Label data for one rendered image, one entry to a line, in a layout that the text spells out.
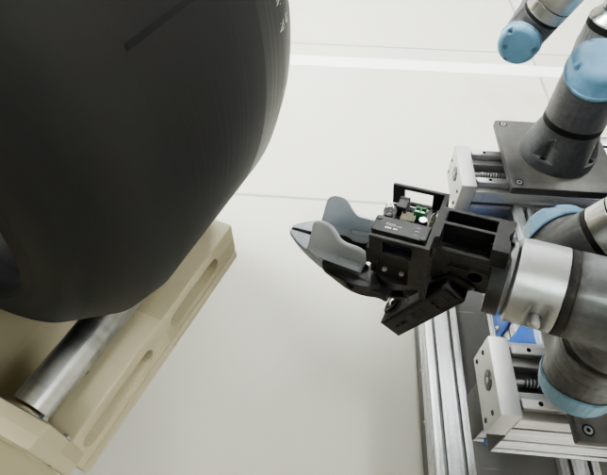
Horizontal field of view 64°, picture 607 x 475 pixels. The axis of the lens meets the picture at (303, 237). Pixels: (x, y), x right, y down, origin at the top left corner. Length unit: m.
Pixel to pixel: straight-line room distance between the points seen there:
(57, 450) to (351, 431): 1.03
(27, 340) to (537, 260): 0.64
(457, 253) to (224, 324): 1.28
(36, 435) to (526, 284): 0.45
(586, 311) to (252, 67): 0.32
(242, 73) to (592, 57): 0.78
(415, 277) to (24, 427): 0.39
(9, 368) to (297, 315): 1.04
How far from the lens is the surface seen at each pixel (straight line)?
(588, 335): 0.45
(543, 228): 0.61
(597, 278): 0.44
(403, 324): 0.51
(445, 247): 0.43
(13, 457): 0.74
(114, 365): 0.64
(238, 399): 1.52
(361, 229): 0.49
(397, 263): 0.44
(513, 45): 1.03
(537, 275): 0.43
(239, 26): 0.38
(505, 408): 0.84
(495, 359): 0.87
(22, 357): 0.77
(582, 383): 0.52
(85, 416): 0.63
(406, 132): 2.32
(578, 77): 1.04
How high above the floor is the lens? 1.41
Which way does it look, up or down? 51 degrees down
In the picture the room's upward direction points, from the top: straight up
